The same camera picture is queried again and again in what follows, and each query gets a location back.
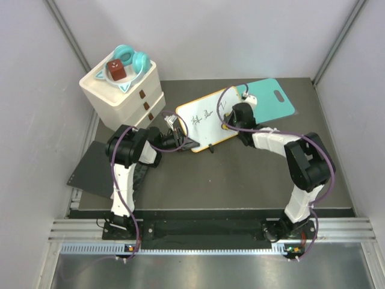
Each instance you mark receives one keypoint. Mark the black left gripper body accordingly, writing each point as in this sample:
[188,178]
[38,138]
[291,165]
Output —
[172,141]

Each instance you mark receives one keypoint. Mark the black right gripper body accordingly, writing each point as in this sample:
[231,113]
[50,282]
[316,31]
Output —
[233,120]

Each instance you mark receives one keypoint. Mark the yellow-framed whiteboard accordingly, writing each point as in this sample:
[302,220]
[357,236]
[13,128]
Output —
[201,118]

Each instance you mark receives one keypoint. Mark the yellow bone-shaped eraser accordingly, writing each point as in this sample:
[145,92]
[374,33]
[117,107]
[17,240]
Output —
[225,122]

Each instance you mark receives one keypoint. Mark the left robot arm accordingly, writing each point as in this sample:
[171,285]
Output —
[129,147]

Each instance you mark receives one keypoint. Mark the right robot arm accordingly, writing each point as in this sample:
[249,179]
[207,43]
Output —
[309,163]

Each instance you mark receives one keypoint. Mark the teal cutting board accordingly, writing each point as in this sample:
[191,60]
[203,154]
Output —
[272,101]

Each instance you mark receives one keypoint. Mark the white three-drawer storage cabinet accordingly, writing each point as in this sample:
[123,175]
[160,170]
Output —
[138,106]

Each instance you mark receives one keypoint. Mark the teal cat-ear headphones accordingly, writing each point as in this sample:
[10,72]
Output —
[138,61]

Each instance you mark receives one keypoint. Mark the brown cube toy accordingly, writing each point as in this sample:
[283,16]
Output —
[116,69]

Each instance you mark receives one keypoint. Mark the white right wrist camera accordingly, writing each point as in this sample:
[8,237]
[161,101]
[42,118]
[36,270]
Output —
[250,99]

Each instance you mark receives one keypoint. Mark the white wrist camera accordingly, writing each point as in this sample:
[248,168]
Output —
[170,120]
[250,99]

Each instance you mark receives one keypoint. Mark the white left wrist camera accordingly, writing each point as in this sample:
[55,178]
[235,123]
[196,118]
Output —
[170,120]

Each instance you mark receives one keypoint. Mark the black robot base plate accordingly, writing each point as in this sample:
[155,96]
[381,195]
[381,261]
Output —
[271,232]

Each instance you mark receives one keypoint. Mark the aluminium frame rail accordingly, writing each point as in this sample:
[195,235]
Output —
[329,229]

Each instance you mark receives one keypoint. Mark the grey slotted cable duct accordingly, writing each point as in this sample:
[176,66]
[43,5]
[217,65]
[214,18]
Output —
[124,249]

